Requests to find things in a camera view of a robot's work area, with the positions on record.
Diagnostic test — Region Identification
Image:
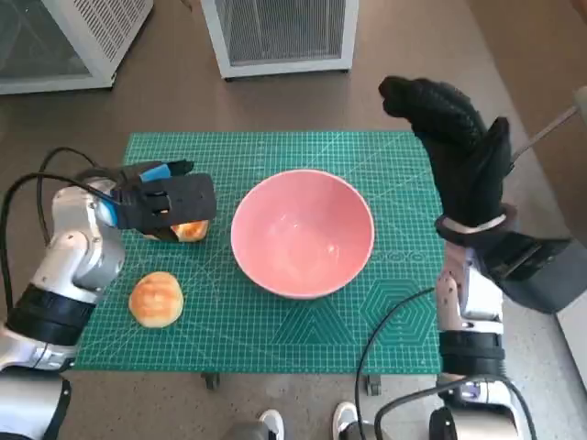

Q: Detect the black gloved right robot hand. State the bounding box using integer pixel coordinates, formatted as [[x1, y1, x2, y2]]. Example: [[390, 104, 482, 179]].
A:
[[378, 75, 513, 229]]

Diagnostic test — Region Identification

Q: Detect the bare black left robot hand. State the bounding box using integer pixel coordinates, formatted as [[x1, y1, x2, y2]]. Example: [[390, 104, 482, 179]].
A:
[[117, 159, 196, 243]]

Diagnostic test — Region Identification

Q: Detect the orange toy bread loaf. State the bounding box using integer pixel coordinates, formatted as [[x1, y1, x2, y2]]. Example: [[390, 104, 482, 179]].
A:
[[170, 219, 210, 243]]

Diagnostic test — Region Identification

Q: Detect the round toy bread bun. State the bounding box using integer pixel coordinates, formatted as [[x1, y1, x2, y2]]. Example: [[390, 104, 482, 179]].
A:
[[128, 270, 185, 329]]

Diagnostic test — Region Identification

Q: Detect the pink bowl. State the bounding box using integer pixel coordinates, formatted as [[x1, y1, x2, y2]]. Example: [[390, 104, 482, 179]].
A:
[[230, 169, 375, 300]]

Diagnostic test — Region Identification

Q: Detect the grey office chair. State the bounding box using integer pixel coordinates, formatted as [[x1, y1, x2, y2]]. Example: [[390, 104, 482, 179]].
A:
[[509, 85, 587, 162]]

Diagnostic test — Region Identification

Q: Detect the white mesh cabinet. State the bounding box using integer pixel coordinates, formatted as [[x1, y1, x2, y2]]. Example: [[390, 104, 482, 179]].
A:
[[200, 0, 360, 82], [0, 0, 155, 96]]

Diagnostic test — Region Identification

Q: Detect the green cutting mat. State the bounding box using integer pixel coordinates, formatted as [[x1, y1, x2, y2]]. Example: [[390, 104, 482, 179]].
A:
[[75, 131, 444, 373]]

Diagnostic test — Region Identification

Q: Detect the white shoe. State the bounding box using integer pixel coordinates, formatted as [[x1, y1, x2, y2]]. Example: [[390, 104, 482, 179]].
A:
[[332, 401, 363, 440], [258, 409, 286, 440]]

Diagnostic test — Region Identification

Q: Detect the grey robot leg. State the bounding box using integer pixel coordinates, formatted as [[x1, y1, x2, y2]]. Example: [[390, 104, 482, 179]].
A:
[[341, 421, 382, 440]]

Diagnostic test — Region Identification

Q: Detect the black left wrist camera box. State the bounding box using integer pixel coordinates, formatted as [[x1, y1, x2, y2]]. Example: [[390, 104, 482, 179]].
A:
[[114, 172, 216, 230]]

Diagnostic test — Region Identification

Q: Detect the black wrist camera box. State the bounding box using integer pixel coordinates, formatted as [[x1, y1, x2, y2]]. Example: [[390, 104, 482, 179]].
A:
[[114, 172, 216, 230], [476, 230, 587, 315]]

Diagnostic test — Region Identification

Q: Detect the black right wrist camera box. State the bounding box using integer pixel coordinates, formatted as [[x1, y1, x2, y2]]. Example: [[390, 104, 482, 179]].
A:
[[476, 230, 587, 315]]

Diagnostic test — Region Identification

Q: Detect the looped black left arm cable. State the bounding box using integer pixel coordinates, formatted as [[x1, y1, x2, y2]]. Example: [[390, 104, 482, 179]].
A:
[[36, 146, 105, 244]]

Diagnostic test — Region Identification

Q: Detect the long black left arm cable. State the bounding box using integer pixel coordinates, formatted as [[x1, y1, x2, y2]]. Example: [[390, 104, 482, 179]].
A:
[[0, 171, 121, 317]]

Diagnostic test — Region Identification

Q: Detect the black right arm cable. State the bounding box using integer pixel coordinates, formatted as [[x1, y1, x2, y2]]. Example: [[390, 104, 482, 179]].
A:
[[373, 379, 537, 440]]

